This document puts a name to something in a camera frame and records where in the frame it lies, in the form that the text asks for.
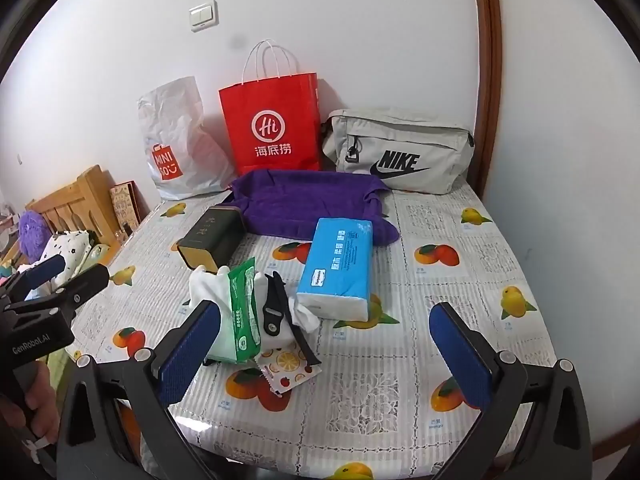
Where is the green wet wipes pack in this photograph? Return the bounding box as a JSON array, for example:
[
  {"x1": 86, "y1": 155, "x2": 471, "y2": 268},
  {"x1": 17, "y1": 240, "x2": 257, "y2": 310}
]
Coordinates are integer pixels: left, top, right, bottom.
[{"x1": 207, "y1": 257, "x2": 262, "y2": 363}]

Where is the fruit print packet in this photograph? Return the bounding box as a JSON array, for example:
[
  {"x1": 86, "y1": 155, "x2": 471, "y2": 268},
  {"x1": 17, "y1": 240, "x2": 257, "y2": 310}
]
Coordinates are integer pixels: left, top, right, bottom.
[{"x1": 254, "y1": 347, "x2": 323, "y2": 395}]

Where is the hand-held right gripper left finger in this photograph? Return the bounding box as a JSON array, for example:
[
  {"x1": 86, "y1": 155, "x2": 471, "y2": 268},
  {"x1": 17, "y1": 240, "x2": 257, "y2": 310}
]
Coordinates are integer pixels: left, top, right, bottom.
[{"x1": 55, "y1": 300, "x2": 226, "y2": 480}]

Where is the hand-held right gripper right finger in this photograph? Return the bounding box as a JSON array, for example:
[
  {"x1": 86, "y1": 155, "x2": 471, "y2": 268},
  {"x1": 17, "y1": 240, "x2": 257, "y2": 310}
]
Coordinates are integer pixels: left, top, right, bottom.
[{"x1": 429, "y1": 301, "x2": 593, "y2": 480}]

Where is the grey waist bag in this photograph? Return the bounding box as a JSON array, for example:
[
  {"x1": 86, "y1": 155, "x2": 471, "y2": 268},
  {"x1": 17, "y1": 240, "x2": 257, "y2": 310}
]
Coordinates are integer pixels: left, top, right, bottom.
[{"x1": 321, "y1": 108, "x2": 476, "y2": 195}]

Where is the brown wooden door frame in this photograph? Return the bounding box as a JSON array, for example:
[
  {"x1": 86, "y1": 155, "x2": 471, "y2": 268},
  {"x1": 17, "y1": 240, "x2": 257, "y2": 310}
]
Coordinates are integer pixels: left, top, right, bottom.
[{"x1": 469, "y1": 0, "x2": 503, "y2": 196}]

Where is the red paper carrier bag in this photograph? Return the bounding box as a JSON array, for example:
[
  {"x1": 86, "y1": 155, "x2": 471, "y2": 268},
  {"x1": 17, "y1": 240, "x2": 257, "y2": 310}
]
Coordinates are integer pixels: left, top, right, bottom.
[{"x1": 218, "y1": 39, "x2": 322, "y2": 177}]

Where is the purple fluffy cushion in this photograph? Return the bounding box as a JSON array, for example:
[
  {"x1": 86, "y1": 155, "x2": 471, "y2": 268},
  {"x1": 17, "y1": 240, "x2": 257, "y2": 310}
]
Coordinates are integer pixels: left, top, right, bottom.
[{"x1": 19, "y1": 210, "x2": 53, "y2": 266}]

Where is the wooden bed headboard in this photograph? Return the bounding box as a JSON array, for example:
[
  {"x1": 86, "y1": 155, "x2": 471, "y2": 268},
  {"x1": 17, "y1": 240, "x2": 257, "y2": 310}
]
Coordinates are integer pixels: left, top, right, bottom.
[{"x1": 25, "y1": 165, "x2": 123, "y2": 256}]

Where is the white plastic shopping bag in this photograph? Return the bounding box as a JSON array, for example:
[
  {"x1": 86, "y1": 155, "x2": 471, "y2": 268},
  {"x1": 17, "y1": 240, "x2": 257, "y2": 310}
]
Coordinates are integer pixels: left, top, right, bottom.
[{"x1": 137, "y1": 76, "x2": 236, "y2": 201}]

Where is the person's left hand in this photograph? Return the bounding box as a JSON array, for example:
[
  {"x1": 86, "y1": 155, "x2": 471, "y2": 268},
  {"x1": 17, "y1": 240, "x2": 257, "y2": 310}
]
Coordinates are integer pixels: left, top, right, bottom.
[{"x1": 0, "y1": 355, "x2": 61, "y2": 443}]

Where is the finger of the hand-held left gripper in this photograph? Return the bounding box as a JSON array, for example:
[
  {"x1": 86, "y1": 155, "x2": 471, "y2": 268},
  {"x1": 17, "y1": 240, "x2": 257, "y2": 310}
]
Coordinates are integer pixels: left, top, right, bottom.
[
  {"x1": 19, "y1": 254, "x2": 67, "y2": 287},
  {"x1": 47, "y1": 262, "x2": 111, "y2": 313}
]

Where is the black buckle strap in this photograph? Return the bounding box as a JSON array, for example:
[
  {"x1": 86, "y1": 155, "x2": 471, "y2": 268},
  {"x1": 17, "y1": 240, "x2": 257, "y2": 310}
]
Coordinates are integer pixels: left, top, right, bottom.
[{"x1": 263, "y1": 271, "x2": 321, "y2": 366}]

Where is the blue tissue pack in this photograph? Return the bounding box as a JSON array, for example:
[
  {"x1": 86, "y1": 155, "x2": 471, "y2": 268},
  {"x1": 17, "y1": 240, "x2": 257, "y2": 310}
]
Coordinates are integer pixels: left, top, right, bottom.
[{"x1": 296, "y1": 217, "x2": 375, "y2": 321}]

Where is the dark tea tin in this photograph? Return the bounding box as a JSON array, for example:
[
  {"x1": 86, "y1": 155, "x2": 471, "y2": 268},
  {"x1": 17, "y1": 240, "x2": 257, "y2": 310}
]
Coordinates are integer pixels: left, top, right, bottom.
[{"x1": 176, "y1": 206, "x2": 246, "y2": 275}]

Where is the polka dot pillow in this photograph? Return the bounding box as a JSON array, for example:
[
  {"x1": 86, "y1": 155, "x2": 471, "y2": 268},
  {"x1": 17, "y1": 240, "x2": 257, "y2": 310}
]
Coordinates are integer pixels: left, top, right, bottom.
[{"x1": 40, "y1": 230, "x2": 98, "y2": 281}]

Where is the patterned picture book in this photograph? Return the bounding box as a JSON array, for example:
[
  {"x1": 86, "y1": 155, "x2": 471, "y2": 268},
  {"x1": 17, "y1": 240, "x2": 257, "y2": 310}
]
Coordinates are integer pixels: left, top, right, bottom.
[{"x1": 110, "y1": 180, "x2": 142, "y2": 233}]

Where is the purple cloth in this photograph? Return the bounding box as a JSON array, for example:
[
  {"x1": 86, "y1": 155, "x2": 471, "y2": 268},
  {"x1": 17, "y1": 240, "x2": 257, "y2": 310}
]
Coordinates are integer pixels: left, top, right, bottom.
[{"x1": 223, "y1": 170, "x2": 400, "y2": 247}]

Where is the white wall light switch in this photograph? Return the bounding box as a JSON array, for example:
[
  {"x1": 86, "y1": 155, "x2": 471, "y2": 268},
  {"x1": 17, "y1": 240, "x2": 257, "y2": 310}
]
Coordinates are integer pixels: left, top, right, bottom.
[{"x1": 189, "y1": 2, "x2": 219, "y2": 32}]

